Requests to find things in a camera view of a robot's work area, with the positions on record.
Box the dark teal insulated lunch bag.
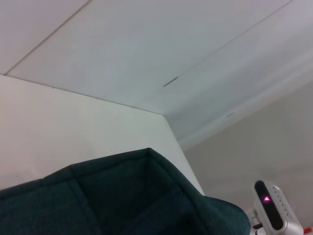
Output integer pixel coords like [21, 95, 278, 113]
[0, 147, 252, 235]

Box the silver depth camera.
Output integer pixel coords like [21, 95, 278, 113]
[252, 180, 302, 232]

